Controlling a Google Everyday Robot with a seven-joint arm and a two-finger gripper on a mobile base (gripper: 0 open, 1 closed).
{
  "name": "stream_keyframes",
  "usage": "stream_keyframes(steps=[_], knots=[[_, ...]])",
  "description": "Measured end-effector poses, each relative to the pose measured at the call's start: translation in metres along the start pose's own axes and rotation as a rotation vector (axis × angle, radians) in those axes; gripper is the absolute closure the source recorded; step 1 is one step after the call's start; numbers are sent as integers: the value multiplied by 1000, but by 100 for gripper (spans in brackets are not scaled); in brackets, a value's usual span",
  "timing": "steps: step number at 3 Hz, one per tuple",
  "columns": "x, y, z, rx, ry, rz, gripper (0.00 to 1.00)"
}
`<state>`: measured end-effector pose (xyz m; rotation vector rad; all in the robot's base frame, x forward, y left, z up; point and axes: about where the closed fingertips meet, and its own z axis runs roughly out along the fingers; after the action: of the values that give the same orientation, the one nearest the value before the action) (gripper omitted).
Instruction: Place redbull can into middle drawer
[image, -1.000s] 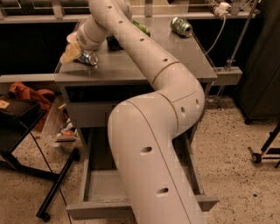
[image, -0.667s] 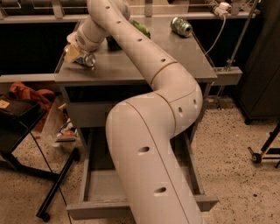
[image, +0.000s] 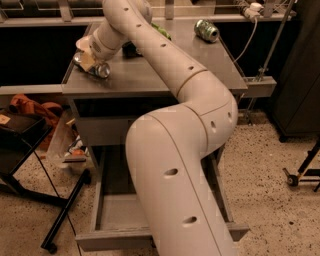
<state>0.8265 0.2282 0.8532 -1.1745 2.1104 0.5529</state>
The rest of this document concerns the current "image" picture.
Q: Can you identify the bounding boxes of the white bowl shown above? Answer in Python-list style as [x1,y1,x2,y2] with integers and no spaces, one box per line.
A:
[76,36,91,53]

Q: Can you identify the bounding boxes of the open grey middle drawer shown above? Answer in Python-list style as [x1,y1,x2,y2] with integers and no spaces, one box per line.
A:
[76,144,249,251]

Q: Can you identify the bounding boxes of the black rolling stand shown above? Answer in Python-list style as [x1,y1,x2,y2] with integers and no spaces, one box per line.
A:
[0,109,91,255]

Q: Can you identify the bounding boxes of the grey drawer cabinet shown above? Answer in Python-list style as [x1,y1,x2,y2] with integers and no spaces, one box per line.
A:
[63,18,247,168]

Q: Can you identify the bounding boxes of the white power cable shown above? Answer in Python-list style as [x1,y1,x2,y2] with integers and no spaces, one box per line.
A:
[233,16,260,65]

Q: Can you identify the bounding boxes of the closed grey upper drawer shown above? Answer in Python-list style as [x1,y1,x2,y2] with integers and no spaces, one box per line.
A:
[76,116,136,146]

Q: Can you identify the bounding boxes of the orange cloth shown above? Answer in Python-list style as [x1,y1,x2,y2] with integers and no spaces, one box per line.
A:
[9,94,63,150]

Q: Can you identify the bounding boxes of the green chip bag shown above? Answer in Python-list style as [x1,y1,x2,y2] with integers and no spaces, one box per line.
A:
[121,21,173,58]

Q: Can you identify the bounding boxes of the dark cabinet right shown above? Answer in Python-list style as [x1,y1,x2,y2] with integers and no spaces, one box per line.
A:
[269,0,320,142]

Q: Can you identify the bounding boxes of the clear plastic bag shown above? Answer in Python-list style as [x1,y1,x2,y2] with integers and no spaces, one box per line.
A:
[46,109,92,173]

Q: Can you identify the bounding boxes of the white power adapter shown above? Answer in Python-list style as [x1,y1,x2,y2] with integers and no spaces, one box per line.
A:
[243,2,263,19]

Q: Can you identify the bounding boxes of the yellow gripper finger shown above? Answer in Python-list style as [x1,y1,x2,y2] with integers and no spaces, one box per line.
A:
[80,52,96,71]

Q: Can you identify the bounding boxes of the silver redbull can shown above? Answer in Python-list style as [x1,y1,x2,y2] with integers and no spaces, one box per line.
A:
[73,51,110,79]

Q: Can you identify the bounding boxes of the black wheeled tripod leg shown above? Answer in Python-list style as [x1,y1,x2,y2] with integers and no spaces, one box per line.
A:
[283,139,320,192]

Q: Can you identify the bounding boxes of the metal pole stand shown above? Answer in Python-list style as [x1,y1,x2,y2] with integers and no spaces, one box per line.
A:
[244,0,298,126]

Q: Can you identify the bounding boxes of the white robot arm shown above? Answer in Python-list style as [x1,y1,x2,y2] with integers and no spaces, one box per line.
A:
[81,0,238,256]

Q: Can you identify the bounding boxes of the green soda can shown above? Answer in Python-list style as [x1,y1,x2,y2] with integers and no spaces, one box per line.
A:
[194,19,220,43]

